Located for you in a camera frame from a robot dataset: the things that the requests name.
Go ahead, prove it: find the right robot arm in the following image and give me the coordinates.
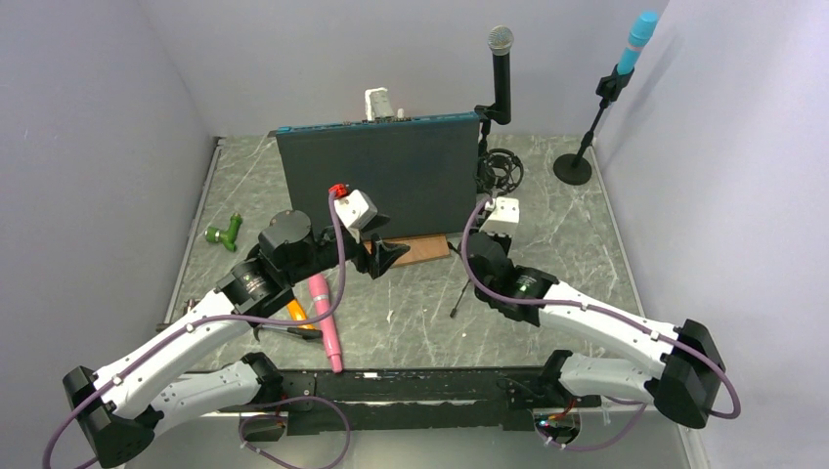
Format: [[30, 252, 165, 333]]
[[459, 233, 740, 429]]

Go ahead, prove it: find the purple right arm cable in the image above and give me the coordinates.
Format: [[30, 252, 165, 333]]
[[459, 201, 742, 421]]

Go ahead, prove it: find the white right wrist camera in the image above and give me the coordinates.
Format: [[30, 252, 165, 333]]
[[480, 196, 520, 237]]

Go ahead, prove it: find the dark teal panel board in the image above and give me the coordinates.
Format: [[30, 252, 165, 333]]
[[270, 112, 479, 238]]

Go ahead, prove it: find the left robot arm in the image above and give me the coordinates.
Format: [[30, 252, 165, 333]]
[[63, 210, 410, 468]]

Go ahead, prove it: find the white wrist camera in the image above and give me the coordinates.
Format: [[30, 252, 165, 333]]
[[328, 184, 378, 241], [480, 196, 520, 237]]

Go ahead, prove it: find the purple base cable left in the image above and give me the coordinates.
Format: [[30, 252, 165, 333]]
[[238, 396, 352, 469]]

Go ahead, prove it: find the wooden base plate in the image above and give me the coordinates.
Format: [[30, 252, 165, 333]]
[[382, 234, 450, 273]]

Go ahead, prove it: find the blue microphone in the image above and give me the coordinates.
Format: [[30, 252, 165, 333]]
[[615, 11, 659, 75]]

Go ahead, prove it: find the black round base mic stand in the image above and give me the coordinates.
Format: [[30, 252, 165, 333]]
[[474, 105, 492, 157]]

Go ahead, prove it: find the black stand with blue mic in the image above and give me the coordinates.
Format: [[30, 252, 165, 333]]
[[552, 63, 634, 186]]

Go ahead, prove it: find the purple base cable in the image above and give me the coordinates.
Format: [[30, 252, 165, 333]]
[[533, 401, 649, 453], [238, 396, 352, 469]]

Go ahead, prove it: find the white grey device behind board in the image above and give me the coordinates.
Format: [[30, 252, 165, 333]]
[[364, 87, 405, 122]]

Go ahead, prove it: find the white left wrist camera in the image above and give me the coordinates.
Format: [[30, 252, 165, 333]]
[[328, 184, 378, 241]]

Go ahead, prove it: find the black handheld microphone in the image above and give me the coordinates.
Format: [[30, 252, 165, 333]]
[[487, 25, 514, 125]]

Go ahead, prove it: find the green plastic fitting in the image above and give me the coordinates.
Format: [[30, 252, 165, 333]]
[[203, 212, 243, 252]]

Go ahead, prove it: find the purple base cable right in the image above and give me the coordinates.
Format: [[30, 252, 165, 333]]
[[533, 401, 649, 453]]

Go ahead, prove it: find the black tripod shock mount stand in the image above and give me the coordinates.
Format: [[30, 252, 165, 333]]
[[450, 147, 523, 320]]

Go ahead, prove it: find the black front mounting rail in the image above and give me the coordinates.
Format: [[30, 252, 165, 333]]
[[229, 366, 601, 436]]

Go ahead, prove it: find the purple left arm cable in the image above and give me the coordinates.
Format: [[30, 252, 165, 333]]
[[41, 192, 348, 469]]

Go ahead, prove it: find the pink microphone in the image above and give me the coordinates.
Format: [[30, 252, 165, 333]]
[[308, 274, 344, 373]]

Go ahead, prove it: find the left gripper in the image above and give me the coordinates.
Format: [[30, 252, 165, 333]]
[[285, 213, 411, 285]]

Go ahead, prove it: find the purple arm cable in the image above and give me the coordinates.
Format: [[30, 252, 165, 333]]
[[459, 201, 742, 421], [41, 192, 348, 469]]

